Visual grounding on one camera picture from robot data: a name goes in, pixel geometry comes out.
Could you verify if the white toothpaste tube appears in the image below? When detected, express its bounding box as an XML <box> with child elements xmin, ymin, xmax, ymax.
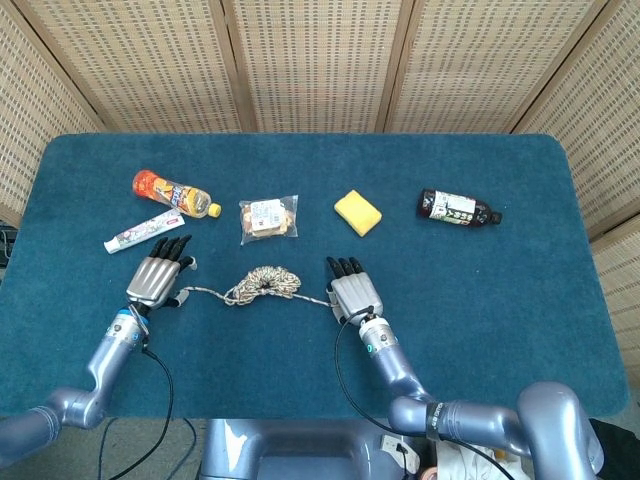
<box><xmin>103</xmin><ymin>208</ymin><xmax>186</xmax><ymax>256</ymax></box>

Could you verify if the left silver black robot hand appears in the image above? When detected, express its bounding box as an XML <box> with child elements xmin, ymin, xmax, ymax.
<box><xmin>124</xmin><ymin>233</ymin><xmax>198</xmax><ymax>310</ymax></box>

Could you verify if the yellow sponge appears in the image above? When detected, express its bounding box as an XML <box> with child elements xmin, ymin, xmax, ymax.
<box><xmin>333</xmin><ymin>188</ymin><xmax>384</xmax><ymax>237</ymax></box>

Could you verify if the orange drink bottle yellow cap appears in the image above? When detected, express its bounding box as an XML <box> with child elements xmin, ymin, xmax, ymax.
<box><xmin>131</xmin><ymin>169</ymin><xmax>223</xmax><ymax>220</ymax></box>

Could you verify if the dark drink bottle black cap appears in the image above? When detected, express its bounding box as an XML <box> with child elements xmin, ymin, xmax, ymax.
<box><xmin>415</xmin><ymin>187</ymin><xmax>504</xmax><ymax>228</ymax></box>

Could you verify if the woven bamboo folding screen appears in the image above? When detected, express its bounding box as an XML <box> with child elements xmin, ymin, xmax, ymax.
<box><xmin>0</xmin><ymin>0</ymin><xmax>640</xmax><ymax>416</ymax></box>

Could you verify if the clear bag of snacks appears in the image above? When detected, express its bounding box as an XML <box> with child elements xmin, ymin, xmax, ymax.
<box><xmin>238</xmin><ymin>194</ymin><xmax>300</xmax><ymax>246</ymax></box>

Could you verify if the blue carpet table mat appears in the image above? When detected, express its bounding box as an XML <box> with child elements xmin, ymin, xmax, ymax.
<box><xmin>0</xmin><ymin>132</ymin><xmax>631</xmax><ymax>421</ymax></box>

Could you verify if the white crumpled cloth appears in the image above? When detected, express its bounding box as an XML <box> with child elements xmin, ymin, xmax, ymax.
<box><xmin>418</xmin><ymin>439</ymin><xmax>531</xmax><ymax>480</ymax></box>

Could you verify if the blue cable on floor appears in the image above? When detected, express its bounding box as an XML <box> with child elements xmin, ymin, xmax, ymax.
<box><xmin>97</xmin><ymin>418</ymin><xmax>198</xmax><ymax>480</ymax></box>

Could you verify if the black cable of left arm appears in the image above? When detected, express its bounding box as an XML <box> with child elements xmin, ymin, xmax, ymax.
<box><xmin>107</xmin><ymin>344</ymin><xmax>175</xmax><ymax>480</ymax></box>

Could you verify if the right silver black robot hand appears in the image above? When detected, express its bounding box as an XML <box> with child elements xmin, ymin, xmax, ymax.
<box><xmin>324</xmin><ymin>256</ymin><xmax>385</xmax><ymax>327</ymax></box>

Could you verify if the braided rope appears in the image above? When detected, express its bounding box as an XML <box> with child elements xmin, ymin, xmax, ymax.
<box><xmin>178</xmin><ymin>265</ymin><xmax>337</xmax><ymax>309</ymax></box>

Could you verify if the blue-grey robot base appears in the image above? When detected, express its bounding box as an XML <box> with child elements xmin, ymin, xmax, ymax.
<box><xmin>198</xmin><ymin>418</ymin><xmax>420</xmax><ymax>480</ymax></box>

